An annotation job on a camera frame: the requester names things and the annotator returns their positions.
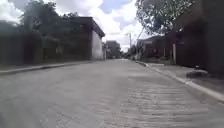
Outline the dark red building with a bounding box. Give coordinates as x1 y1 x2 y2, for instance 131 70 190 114
136 0 224 75

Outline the distant dark building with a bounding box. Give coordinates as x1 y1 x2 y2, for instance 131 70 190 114
105 40 122 60

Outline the dark building with white side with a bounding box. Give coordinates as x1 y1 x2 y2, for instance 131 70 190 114
41 16 106 62

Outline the grey concrete road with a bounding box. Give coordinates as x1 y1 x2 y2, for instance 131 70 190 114
0 59 224 128

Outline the large leafy tree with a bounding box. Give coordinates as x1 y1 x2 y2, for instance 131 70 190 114
134 0 196 37

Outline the tree behind fence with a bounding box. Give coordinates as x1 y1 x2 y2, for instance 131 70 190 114
19 0 80 34

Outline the dark fence wall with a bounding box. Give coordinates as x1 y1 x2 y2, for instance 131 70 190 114
0 31 64 67

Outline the raised concrete sidewalk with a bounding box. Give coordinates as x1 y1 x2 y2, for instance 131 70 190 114
134 59 224 103

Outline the grey concrete sidewalk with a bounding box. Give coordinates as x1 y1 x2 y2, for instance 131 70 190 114
0 60 101 76

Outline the street lamp pole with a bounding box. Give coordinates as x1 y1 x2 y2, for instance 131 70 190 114
124 32 133 56

